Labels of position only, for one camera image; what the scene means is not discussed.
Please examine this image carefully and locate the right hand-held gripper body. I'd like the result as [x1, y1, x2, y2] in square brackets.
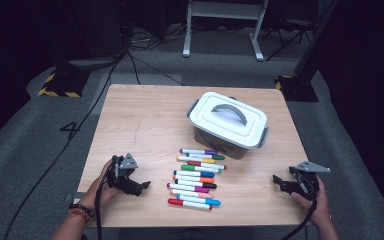
[293, 160, 332, 201]

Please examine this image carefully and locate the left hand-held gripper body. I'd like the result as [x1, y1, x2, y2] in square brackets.
[107, 152, 139, 195]

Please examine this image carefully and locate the bunch of coloured markers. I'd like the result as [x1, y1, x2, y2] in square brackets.
[166, 151, 228, 200]

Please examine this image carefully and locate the clear grey storage box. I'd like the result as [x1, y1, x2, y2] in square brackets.
[186, 96, 270, 160]

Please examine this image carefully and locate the person's right hand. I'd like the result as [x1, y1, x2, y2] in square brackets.
[291, 176, 332, 228]

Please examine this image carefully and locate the person's left hand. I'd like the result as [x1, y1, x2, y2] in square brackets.
[79, 159, 119, 210]

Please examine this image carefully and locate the black yellow striped stand base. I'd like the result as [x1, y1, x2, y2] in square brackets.
[37, 67, 92, 99]
[274, 74, 320, 103]

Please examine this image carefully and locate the black metal stand pole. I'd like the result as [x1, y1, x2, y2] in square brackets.
[294, 0, 340, 78]

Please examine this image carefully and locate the black tripod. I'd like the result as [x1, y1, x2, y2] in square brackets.
[265, 18, 316, 62]

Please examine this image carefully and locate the right hand-held gripper black cable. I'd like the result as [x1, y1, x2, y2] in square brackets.
[281, 181, 318, 240]

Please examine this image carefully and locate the hand-held gripper black cable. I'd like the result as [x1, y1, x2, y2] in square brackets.
[94, 163, 118, 240]
[281, 181, 318, 240]

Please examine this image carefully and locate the left hand-held gripper black cable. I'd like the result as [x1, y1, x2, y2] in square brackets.
[94, 163, 118, 240]

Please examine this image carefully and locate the black bead bracelet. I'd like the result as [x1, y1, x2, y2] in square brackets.
[68, 202, 95, 218]

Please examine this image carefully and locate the red woven bracelet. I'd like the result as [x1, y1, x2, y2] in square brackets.
[67, 209, 91, 223]

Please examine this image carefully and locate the long black floor cable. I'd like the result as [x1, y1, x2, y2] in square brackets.
[3, 49, 129, 240]

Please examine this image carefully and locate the thin black floor cable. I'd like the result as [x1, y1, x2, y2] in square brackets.
[126, 49, 185, 87]

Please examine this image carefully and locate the grey flat base plate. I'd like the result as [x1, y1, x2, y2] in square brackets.
[68, 57, 123, 69]

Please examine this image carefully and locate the tangle of floor cables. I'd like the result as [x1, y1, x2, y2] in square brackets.
[129, 24, 189, 51]

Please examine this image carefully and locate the white desk frame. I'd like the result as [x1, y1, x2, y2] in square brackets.
[182, 0, 270, 62]

